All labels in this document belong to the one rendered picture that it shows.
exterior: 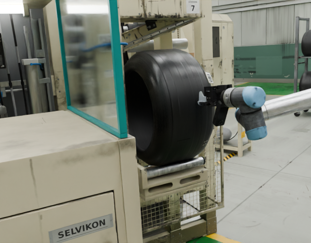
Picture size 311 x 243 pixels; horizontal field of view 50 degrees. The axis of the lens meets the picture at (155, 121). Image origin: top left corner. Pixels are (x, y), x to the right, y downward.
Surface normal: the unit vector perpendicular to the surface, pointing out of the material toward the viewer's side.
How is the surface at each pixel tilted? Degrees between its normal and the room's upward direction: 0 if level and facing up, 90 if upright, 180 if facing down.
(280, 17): 90
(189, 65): 43
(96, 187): 90
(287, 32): 90
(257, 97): 83
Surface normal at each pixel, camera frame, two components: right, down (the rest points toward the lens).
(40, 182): 0.46, 0.16
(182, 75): 0.33, -0.44
